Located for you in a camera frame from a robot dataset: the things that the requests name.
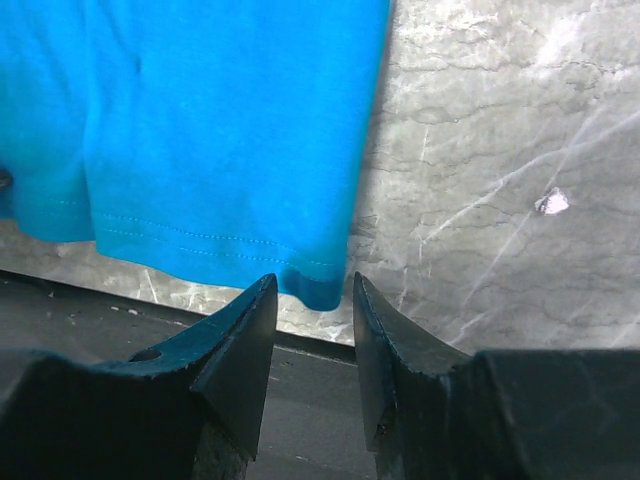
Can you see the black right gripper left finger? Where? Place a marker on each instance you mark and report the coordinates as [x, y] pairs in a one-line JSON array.
[[189, 407]]

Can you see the teal blue t-shirt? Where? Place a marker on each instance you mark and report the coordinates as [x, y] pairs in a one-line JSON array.
[[215, 141]]

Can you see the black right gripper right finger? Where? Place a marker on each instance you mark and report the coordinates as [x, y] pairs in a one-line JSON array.
[[432, 412]]

